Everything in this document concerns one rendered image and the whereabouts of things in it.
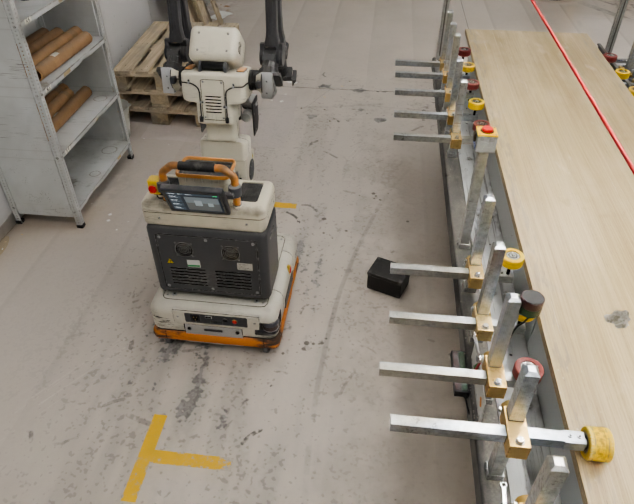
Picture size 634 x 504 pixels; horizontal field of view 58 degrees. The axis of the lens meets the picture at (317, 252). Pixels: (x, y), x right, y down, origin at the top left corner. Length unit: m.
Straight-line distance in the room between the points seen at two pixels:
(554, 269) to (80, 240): 2.76
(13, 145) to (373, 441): 2.57
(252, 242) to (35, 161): 1.68
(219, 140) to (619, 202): 1.70
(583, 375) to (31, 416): 2.25
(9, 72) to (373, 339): 2.34
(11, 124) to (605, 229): 3.03
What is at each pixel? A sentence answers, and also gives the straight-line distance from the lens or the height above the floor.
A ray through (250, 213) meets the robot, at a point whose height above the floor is 0.80.
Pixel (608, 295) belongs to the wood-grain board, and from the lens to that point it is 2.07.
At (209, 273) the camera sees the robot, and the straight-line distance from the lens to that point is 2.66.
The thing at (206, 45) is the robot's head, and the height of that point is 1.33.
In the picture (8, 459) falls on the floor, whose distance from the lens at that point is 2.83.
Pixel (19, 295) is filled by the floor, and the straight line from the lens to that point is 3.54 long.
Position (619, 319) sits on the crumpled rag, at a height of 0.91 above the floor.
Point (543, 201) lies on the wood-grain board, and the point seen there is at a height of 0.90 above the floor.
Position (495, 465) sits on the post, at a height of 0.77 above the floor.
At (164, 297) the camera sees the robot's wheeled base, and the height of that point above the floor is 0.28.
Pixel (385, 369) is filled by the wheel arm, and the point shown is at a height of 0.86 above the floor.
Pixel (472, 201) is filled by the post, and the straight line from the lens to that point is 2.28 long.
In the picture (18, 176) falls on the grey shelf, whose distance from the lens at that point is 3.87.
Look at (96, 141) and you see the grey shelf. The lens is 4.58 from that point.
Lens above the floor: 2.17
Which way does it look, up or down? 39 degrees down
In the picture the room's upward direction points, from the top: straight up
